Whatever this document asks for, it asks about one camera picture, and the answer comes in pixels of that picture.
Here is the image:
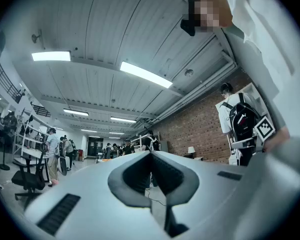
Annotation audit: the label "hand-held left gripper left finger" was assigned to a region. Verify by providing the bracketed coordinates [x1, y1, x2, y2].
[24, 150, 166, 240]

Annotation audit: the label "black head-mounted camera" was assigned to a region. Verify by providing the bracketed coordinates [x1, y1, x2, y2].
[179, 18, 198, 37]

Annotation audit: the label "person's white shirt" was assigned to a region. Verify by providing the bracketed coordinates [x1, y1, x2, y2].
[223, 0, 300, 137]

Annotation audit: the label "person's right forearm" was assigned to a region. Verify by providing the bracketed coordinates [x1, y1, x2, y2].
[263, 125, 291, 153]

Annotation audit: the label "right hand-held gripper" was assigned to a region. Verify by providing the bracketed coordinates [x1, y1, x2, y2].
[230, 115, 276, 154]

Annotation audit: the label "white metal shelf rack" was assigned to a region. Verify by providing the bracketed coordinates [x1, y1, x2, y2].
[12, 107, 55, 165]

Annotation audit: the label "black round-base stand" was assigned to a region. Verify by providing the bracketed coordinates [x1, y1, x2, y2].
[0, 137, 11, 172]

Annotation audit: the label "person's head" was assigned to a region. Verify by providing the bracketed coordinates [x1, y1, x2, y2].
[188, 0, 235, 29]

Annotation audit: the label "black office chair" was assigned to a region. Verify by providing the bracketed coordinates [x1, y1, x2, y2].
[11, 142, 52, 204]

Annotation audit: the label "black backpack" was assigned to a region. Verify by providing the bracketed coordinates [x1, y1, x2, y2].
[228, 93, 261, 143]

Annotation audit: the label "group of ceiling light panels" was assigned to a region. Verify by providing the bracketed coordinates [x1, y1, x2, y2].
[31, 50, 173, 135]

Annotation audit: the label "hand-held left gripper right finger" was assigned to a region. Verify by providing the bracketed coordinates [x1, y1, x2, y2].
[151, 150, 251, 240]

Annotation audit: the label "white ceiling pipes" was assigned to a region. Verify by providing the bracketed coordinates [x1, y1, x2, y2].
[149, 50, 238, 126]

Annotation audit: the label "black balcony railing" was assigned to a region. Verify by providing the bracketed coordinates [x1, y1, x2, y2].
[0, 61, 52, 119]

